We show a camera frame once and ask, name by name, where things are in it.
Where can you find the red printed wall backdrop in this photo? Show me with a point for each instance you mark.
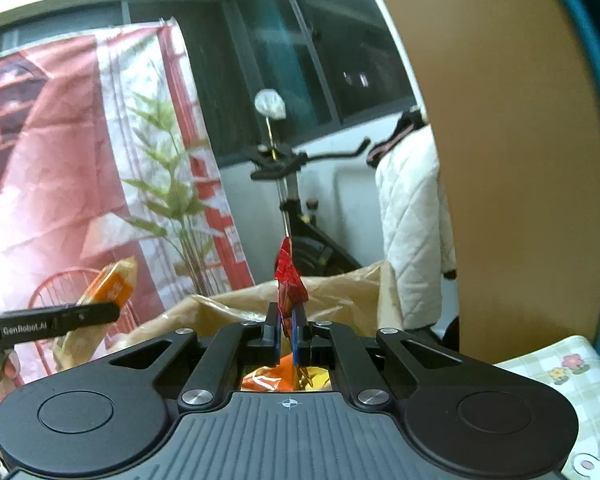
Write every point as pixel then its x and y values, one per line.
pixel 55 160

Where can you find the black exercise bike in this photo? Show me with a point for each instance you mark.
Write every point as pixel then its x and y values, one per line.
pixel 305 157

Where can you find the orange label pastry packet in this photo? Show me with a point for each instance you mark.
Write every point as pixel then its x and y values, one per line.
pixel 112 285

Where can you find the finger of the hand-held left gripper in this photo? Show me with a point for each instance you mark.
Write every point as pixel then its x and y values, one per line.
pixel 55 322

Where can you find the person's left hand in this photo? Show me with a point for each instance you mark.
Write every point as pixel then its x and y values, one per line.
pixel 9 375

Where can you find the dark window with frame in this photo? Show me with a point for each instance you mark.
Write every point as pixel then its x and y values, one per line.
pixel 305 35

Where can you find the orange snack packet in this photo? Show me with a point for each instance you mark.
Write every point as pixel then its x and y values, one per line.
pixel 267 380

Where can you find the red snack wrapper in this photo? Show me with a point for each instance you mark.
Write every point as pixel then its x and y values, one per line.
pixel 287 272

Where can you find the dark garment with pink stripe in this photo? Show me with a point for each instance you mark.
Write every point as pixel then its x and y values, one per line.
pixel 397 135

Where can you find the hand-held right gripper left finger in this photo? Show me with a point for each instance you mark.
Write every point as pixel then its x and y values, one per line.
pixel 278 335

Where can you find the white-capped thin pole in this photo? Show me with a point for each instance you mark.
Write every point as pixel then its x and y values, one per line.
pixel 271 102

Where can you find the wooden panel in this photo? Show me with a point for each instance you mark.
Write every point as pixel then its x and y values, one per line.
pixel 505 160

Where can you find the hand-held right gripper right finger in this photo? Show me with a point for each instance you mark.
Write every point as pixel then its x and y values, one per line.
pixel 296 340

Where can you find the yellow snack packet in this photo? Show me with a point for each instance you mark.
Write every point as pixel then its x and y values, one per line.
pixel 317 379

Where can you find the white quilted jacket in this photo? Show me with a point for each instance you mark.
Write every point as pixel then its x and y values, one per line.
pixel 415 220

